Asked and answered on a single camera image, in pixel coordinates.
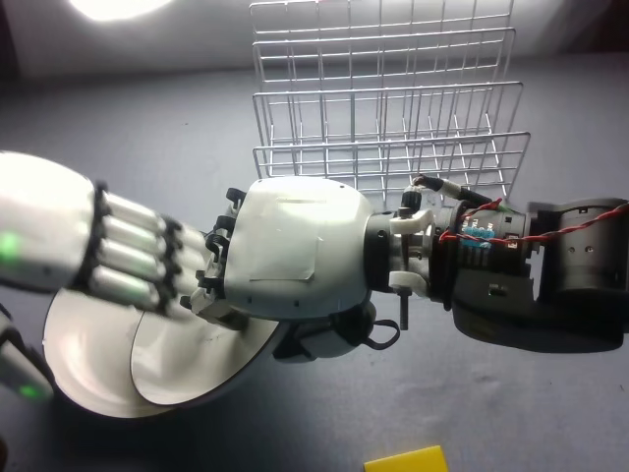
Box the silver wire dish rack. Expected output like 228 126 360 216
249 0 533 206

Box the yellow rectangular block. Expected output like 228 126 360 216
363 444 449 472

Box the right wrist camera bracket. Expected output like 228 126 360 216
389 189 438 331

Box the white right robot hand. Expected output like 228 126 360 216
179 177 402 364

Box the white ceramic plate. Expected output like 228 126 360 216
41 282 237 422
129 307 289 408

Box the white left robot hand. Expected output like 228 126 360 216
0 149 217 402

